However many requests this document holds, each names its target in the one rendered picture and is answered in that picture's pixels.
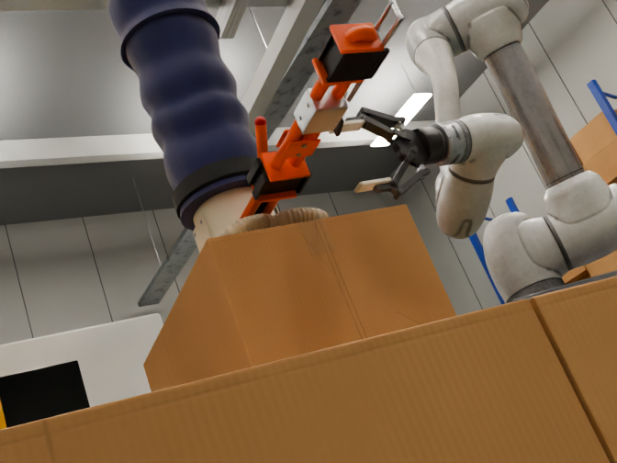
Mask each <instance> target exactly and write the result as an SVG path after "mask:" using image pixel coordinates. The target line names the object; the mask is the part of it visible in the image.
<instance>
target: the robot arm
mask: <svg viewBox="0 0 617 463"><path fill-rule="evenodd" d="M528 15H529V3H528V0H453V1H452V2H451V3H449V4H448V5H446V6H444V7H442V8H440V9H438V10H436V11H435V12H433V13H431V14H429V15H428V16H426V17H421V18H419V19H417V20H416V21H414V22H413V23H412V25H411V26H410V27H409V30H408V34H407V49H408V53H409V56H410V58H411V60H412V62H413V63H414V64H415V65H416V66H417V67H418V69H419V70H420V71H421V72H423V73H425V74H426V75H427V76H428V77H429V78H430V79H431V81H432V88H433V96H434V108H435V121H436V122H435V123H433V124H432V125H430V126H429V127H426V128H418V129H415V130H408V129H407V128H406V126H405V121H406V118H404V117H394V116H391V115H388V114H385V113H382V112H379V111H375V110H373V109H370V108H366V107H361V109H360V110H359V112H358V113H357V115H356V117H352V118H347V119H346V120H345V121H344V123H343V126H342V131H341V132H348V131H356V130H360V129H361V128H363V129H365V130H368V131H370V132H372V133H374V134H375V135H377V136H379V137H381V138H383V139H385V140H386V141H387V143H389V144H391V145H392V148H393V150H394V151H395V153H396V156H397V158H398V159H399V160H400V161H401V162H402V163H401V165H400V166H399V168H398V170H397V172H396V173H395V175H394V176H393V178H392V179H391V177H386V178H380V179H374V180H368V181H363V182H359V184H358V185H357V187H356V188H355V189H354V192H355V193H359V192H365V191H370V190H374V192H375V193H383V192H390V193H392V195H393V198H394V199H399V198H400V197H401V196H402V195H403V194H405V193H406V192H407V191H408V190H409V189H410V188H411V187H412V186H414V185H415V184H416V183H417V182H419V181H421V180H424V179H425V178H426V177H427V176H428V175H429V173H430V172H431V170H430V169H429V168H425V166H424V165H426V164H435V165H438V166H439V167H440V173H439V174H438V176H437V178H436V181H435V189H436V201H435V205H436V206H437V209H436V219H437V223H438V226H439V229H440V230H441V231H442V232H443V233H444V234H445V235H446V236H449V237H451V238H455V239H465V238H468V237H470V236H472V235H474V234H475V233H476V232H477V231H478V229H479V228H480V226H481V225H482V223H483V221H484V219H485V218H486V215H487V212H488V207H489V204H490V201H491V198H492V193H493V187H494V180H495V176H496V174H497V172H498V170H499V168H500V167H501V165H502V164H503V163H504V161H505V159H508V158H510V157H511V156H512V155H513V154H515V153H516V152H517V151H518V150H519V149H520V148H521V147H522V143H523V140H524V141H525V143H526V145H527V147H528V149H529V151H530V153H531V155H532V157H533V159H534V161H535V163H536V165H537V167H538V169H539V171H540V173H541V175H542V177H543V179H544V181H545V183H546V185H547V187H548V189H547V190H546V191H545V195H544V204H545V208H546V212H547V215H545V216H543V217H540V218H532V219H531V217H530V216H529V215H528V214H525V213H521V212H508V213H504V214H501V215H499V216H498V217H497V218H495V219H494V220H492V221H491V222H490V223H489V224H488V225H487V227H486V229H485V232H484V236H483V249H484V256H485V260H486V264H487V267H488V271H489V273H490V275H491V278H492V280H493V282H494V284H495V286H496V288H497V290H498V292H499V294H500V295H501V296H502V298H503V300H504V302H505V304H506V303H510V302H512V300H513V299H517V298H520V297H524V296H527V295H531V294H533V293H537V292H540V291H544V290H547V289H550V288H556V287H560V286H563V285H565V282H564V281H563V279H562V276H564V275H565V274H566V273H567V272H568V271H570V270H573V269H575V268H578V267H581V266H584V265H587V264H590V263H592V262H594V261H597V260H599V259H601V258H602V257H604V256H606V255H608V254H611V253H613V252H614V251H616V250H617V184H611V185H609V186H608V185H607V183H606V182H605V181H604V180H603V179H602V178H601V177H600V175H598V174H597V173H594V172H592V171H590V170H588V171H586V172H585V170H584V168H583V166H582V164H581V162H580V160H579V159H578V156H577V154H576V152H575V150H574V148H573V146H572V144H571V142H570V140H569V138H568V137H567V134H566V132H565V130H564V128H563V126H562V124H561V122H560V120H559V118H558V116H557V115H556V113H555V111H554V109H553V107H552V105H551V103H550V101H549V99H548V97H547V94H546V92H545V91H544V88H543V86H542V84H541V82H540V80H539V78H538V76H537V74H536V72H535V70H534V68H533V66H532V64H531V62H530V60H529V58H528V56H527V54H526V52H525V50H524V48H523V46H522V45H521V42H522V25H521V24H522V23H523V22H524V21H525V20H526V18H527V17H528ZM469 50H471V51H472V52H473V53H474V54H475V55H476V57H477V58H478V59H479V60H480V61H482V62H485V63H486V65H487V67H488V69H489V71H490V73H491V75H492V77H493V79H494V81H495V83H496V85H497V87H498V89H499V91H500V93H501V95H502V97H503V99H504V101H505V103H506V105H507V107H508V109H509V111H510V113H511V115H512V117H510V116H509V115H507V114H502V113H477V114H471V115H467V116H464V117H461V118H460V105H459V88H458V80H457V74H456V69H455V66H454V58H455V57H456V56H458V55H460V54H462V53H464V52H466V51H469ZM394 136H397V138H396V139H395V140H394V139H393V137H394ZM409 165H411V166H414V167H418V170H417V171H416V174H415V175H414V176H413V177H411V178H410V179H409V180H408V181H407V182H406V183H405V184H403V185H402V186H401V187H398V182H399V180H400V178H401V177H402V176H403V174H404V173H405V171H406V169H407V168H408V166H409Z"/></svg>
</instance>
